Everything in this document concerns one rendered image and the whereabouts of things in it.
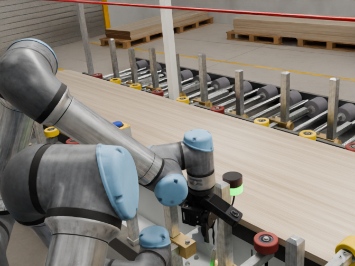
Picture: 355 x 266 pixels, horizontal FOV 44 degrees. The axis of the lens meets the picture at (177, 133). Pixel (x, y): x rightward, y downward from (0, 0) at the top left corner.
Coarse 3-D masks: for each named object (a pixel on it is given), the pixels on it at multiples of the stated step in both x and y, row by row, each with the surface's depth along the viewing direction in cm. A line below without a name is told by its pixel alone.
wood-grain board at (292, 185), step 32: (96, 96) 298; (128, 96) 292; (160, 96) 286; (160, 128) 237; (192, 128) 233; (224, 128) 229; (256, 128) 226; (224, 160) 196; (256, 160) 194; (288, 160) 191; (320, 160) 189; (352, 160) 186; (256, 192) 170; (288, 192) 168; (320, 192) 166; (352, 192) 164; (256, 224) 151; (288, 224) 150; (320, 224) 148; (352, 224) 147; (320, 256) 134
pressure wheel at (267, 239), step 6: (258, 234) 145; (264, 234) 145; (270, 234) 144; (258, 240) 142; (264, 240) 142; (270, 240) 142; (276, 240) 141; (258, 246) 141; (264, 246) 139; (270, 246) 139; (276, 246) 141; (258, 252) 142; (264, 252) 140; (270, 252) 140
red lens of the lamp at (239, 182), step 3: (222, 177) 129; (225, 180) 127; (228, 180) 127; (237, 180) 126; (240, 180) 127; (228, 183) 127; (231, 183) 126; (234, 183) 126; (237, 183) 127; (240, 183) 127; (231, 186) 127; (234, 186) 127; (237, 186) 127
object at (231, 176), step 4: (228, 172) 131; (232, 172) 131; (236, 172) 130; (224, 176) 129; (228, 176) 129; (232, 176) 128; (236, 176) 128; (240, 176) 128; (232, 180) 126; (232, 200) 132; (232, 204) 132
